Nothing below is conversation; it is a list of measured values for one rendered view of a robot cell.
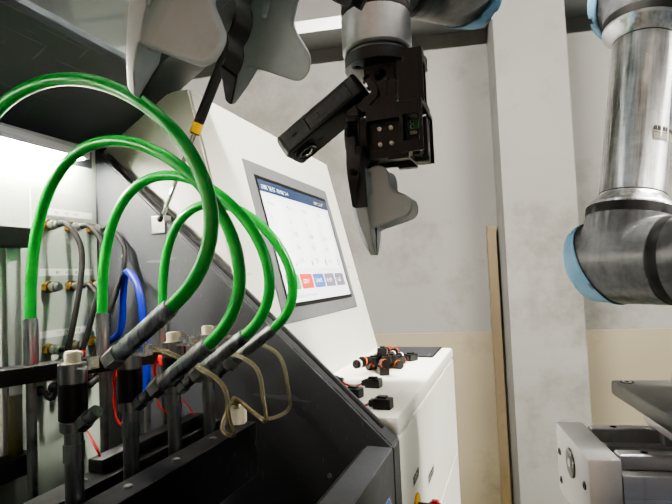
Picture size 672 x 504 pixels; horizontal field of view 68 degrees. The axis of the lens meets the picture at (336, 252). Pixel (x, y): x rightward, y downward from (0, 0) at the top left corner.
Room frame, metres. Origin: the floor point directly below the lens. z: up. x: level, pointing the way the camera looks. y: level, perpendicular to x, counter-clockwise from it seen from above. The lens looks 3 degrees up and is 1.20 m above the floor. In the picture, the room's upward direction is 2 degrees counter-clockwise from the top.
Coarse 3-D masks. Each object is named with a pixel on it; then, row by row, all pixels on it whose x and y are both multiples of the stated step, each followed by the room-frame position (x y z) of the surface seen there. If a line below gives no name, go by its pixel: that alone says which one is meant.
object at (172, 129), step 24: (72, 72) 0.51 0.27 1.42; (24, 96) 0.54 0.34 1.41; (120, 96) 0.49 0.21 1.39; (144, 96) 0.48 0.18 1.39; (168, 120) 0.47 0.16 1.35; (192, 144) 0.46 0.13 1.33; (192, 168) 0.46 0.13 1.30; (216, 216) 0.45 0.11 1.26; (216, 240) 0.46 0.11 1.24; (192, 288) 0.46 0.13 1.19
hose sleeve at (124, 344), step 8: (160, 304) 0.47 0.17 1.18; (152, 312) 0.47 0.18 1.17; (160, 312) 0.47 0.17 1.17; (168, 312) 0.47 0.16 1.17; (176, 312) 0.47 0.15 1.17; (144, 320) 0.48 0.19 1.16; (152, 320) 0.47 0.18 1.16; (160, 320) 0.47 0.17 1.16; (168, 320) 0.47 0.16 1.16; (136, 328) 0.48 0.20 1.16; (144, 328) 0.47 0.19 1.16; (152, 328) 0.47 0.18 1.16; (160, 328) 0.48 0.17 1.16; (128, 336) 0.48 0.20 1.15; (136, 336) 0.48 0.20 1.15; (144, 336) 0.48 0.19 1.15; (120, 344) 0.48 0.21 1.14; (128, 344) 0.48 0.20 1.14; (136, 344) 0.48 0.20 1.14; (112, 352) 0.49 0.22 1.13; (120, 352) 0.49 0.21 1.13; (128, 352) 0.49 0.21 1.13
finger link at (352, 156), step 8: (352, 136) 0.49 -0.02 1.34; (352, 144) 0.49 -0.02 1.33; (352, 152) 0.49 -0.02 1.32; (360, 152) 0.49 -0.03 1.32; (352, 160) 0.49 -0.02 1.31; (360, 160) 0.49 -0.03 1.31; (352, 168) 0.49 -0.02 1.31; (360, 168) 0.49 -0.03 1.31; (352, 176) 0.49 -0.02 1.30; (360, 176) 0.50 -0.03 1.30; (352, 184) 0.50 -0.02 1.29; (360, 184) 0.50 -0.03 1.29; (352, 192) 0.50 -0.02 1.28; (360, 192) 0.50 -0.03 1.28; (352, 200) 0.50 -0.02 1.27; (360, 200) 0.50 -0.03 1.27
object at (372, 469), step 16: (368, 448) 0.72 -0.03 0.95; (384, 448) 0.72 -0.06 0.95; (352, 464) 0.66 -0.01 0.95; (368, 464) 0.66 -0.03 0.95; (384, 464) 0.67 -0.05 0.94; (336, 480) 0.62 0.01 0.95; (352, 480) 0.61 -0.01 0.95; (368, 480) 0.61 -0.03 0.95; (384, 480) 0.67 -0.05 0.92; (336, 496) 0.57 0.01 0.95; (352, 496) 0.57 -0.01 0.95; (368, 496) 0.60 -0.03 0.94; (384, 496) 0.67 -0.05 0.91
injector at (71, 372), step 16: (64, 368) 0.51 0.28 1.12; (64, 384) 0.51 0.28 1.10; (80, 384) 0.51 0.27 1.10; (64, 400) 0.51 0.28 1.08; (80, 400) 0.51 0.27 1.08; (64, 416) 0.51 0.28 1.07; (80, 416) 0.51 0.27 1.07; (96, 416) 0.50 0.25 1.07; (64, 432) 0.51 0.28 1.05; (80, 432) 0.51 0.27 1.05; (64, 448) 0.51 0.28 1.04; (80, 448) 0.51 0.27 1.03; (64, 464) 0.51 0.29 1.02; (80, 464) 0.52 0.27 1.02; (80, 480) 0.52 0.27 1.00; (80, 496) 0.52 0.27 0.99
